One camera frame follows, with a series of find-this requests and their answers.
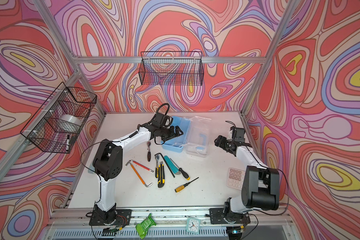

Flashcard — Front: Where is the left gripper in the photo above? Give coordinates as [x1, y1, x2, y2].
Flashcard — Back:
[159, 125, 185, 142]

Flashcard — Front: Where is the light blue plastic tool box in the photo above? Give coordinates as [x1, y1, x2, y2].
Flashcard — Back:
[161, 116, 212, 158]

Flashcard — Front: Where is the screwdriver black orange handle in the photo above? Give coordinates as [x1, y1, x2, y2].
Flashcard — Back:
[171, 159, 190, 181]

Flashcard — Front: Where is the small yellow handle screwdriver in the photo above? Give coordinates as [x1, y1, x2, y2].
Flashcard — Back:
[175, 177, 199, 193]

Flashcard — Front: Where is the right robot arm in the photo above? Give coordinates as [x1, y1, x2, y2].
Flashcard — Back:
[214, 126, 280, 214]

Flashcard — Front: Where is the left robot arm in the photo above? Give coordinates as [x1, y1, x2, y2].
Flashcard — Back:
[93, 113, 184, 213]

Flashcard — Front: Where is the black hex key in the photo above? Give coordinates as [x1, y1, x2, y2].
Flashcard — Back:
[155, 153, 175, 178]

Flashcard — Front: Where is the pink calculator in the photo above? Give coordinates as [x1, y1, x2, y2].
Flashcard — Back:
[226, 168, 246, 190]

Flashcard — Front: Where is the red hex key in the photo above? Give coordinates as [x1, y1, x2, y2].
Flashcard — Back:
[129, 160, 155, 173]

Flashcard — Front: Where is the teal utility knife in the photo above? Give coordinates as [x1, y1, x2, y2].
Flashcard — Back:
[164, 156, 180, 175]

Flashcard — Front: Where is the large yellow black utility knife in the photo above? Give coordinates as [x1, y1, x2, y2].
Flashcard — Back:
[158, 162, 165, 188]

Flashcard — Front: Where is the orange hex key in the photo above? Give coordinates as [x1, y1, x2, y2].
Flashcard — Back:
[126, 161, 153, 188]

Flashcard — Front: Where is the grey blue stapler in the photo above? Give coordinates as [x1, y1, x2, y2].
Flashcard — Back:
[88, 164, 95, 174]

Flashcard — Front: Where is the grey tape roll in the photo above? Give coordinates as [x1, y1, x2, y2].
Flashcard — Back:
[60, 114, 82, 126]

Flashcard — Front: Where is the black marker in basket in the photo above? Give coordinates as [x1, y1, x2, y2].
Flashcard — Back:
[66, 134, 70, 153]

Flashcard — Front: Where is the small teal alarm clock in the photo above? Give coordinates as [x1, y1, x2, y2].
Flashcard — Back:
[186, 218, 201, 235]

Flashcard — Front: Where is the ratchet wrench dark handle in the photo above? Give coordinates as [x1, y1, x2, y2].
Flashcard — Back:
[147, 141, 152, 162]

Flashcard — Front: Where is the black wire basket back wall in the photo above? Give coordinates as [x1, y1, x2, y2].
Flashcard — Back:
[139, 51, 204, 86]

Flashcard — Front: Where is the black wire basket wall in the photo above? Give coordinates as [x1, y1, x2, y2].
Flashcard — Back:
[21, 83, 97, 154]
[139, 51, 204, 86]

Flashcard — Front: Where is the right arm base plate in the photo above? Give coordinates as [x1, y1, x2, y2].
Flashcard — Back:
[206, 208, 251, 226]

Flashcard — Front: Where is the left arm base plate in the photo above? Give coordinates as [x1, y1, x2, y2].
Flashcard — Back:
[89, 209, 132, 227]

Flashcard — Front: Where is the black wire basket left wall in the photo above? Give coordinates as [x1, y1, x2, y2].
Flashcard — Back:
[21, 83, 97, 154]

